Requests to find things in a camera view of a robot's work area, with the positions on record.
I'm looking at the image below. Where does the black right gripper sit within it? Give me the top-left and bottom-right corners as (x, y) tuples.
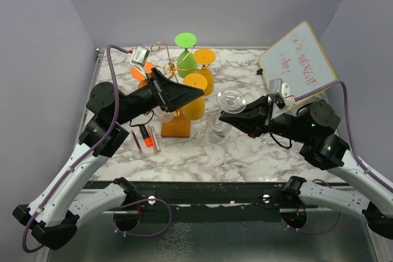
(219, 93), (310, 143)

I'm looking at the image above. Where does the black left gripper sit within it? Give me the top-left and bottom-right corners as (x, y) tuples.
(115, 66), (204, 125)

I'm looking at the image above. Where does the clear wine glass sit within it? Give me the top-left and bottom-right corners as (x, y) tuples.
(156, 109), (174, 123)
(204, 88), (246, 144)

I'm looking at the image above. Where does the green plastic wine glass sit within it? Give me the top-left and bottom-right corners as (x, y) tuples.
(175, 32), (198, 79)

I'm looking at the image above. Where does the orange plastic wine glass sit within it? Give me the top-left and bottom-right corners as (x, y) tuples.
(130, 61), (154, 89)

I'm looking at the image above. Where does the yellow plastic wine glass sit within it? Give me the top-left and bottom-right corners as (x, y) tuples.
(193, 48), (216, 96)

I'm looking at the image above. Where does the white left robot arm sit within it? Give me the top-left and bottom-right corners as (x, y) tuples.
(12, 68), (203, 250)

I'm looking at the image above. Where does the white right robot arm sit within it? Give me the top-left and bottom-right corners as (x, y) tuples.
(219, 96), (392, 239)

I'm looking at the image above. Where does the wooden rack base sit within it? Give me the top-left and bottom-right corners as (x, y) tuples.
(161, 111), (191, 138)

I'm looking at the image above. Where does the green white pen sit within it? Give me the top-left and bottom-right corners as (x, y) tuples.
(148, 125), (161, 154)

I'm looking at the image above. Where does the orange highlighter marker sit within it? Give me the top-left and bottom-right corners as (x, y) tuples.
(139, 125), (153, 147)

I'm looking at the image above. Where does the pink pen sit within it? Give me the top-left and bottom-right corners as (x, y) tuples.
(131, 131), (143, 155)

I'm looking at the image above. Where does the yellow-framed whiteboard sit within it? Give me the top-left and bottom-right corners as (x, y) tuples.
(259, 21), (337, 98)

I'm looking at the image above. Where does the gold wire glass rack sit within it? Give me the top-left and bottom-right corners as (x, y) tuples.
(149, 40), (199, 91)

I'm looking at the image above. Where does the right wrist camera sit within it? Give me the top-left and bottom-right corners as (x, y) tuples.
(268, 78), (296, 110)

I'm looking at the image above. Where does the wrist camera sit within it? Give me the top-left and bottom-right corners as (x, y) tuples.
(268, 78), (296, 110)
(128, 46), (150, 76)

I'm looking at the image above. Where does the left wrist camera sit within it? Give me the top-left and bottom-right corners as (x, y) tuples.
(128, 46), (150, 76)

